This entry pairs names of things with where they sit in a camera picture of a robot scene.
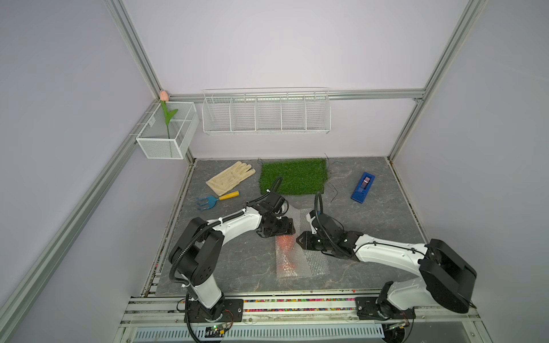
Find red plastic wine glass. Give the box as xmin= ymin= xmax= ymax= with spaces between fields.
xmin=275 ymin=235 xmax=300 ymax=278

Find clear bubble wrap sheet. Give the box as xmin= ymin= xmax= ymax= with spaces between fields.
xmin=277 ymin=207 xmax=329 ymax=280

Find blue tape dispenser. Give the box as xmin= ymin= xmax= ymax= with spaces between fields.
xmin=350 ymin=172 xmax=375 ymax=204

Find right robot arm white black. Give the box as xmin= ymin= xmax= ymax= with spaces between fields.
xmin=296 ymin=194 xmax=477 ymax=321

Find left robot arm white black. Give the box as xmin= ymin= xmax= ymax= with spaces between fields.
xmin=168 ymin=176 xmax=295 ymax=322

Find green artificial grass mat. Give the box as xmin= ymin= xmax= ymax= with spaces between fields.
xmin=259 ymin=159 xmax=328 ymax=195

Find beige work glove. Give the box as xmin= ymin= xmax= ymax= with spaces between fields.
xmin=206 ymin=161 xmax=256 ymax=196

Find teal yellow garden rake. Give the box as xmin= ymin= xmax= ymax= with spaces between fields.
xmin=196 ymin=191 xmax=240 ymax=211

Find pink artificial tulip flower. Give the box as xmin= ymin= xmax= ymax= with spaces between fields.
xmin=160 ymin=90 xmax=178 ymax=139

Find white wire wall shelf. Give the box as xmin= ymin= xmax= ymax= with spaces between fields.
xmin=202 ymin=87 xmax=332 ymax=135

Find white mesh wall basket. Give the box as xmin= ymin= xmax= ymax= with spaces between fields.
xmin=136 ymin=101 xmax=200 ymax=160

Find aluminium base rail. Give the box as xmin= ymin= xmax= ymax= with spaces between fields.
xmin=114 ymin=290 xmax=493 ymax=342

